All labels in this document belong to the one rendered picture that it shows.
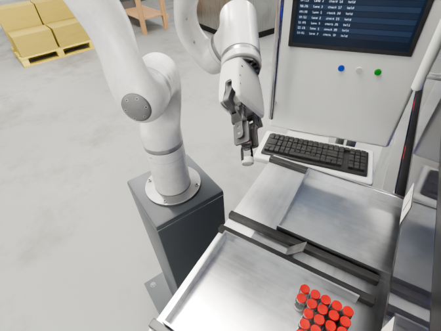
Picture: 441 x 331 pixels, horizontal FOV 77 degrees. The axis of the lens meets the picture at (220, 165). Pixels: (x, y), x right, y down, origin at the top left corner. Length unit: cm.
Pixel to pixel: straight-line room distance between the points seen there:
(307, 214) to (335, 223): 8
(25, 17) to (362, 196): 532
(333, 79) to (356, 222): 55
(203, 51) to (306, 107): 66
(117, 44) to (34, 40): 462
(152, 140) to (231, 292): 44
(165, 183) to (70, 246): 132
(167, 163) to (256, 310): 45
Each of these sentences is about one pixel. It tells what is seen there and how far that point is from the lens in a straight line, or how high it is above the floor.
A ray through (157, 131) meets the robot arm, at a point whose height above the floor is 111.
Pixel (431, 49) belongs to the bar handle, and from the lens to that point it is 85.
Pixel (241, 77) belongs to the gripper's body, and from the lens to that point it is 54.
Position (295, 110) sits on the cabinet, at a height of 91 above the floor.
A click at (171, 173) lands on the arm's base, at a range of 85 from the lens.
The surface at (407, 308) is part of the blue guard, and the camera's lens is 53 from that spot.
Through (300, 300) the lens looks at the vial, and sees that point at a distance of 67.
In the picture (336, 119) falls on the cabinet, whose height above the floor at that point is 90.
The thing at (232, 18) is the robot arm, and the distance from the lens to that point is 65.
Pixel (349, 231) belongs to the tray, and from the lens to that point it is 85.
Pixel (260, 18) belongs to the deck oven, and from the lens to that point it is 501.
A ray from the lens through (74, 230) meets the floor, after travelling 219.
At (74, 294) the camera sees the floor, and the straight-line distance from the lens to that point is 191.
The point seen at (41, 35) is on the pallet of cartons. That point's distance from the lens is 528.
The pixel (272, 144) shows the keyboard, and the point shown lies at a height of 83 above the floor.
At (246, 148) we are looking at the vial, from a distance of 50.
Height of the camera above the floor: 154
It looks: 42 degrees down
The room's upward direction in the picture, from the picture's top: 4 degrees counter-clockwise
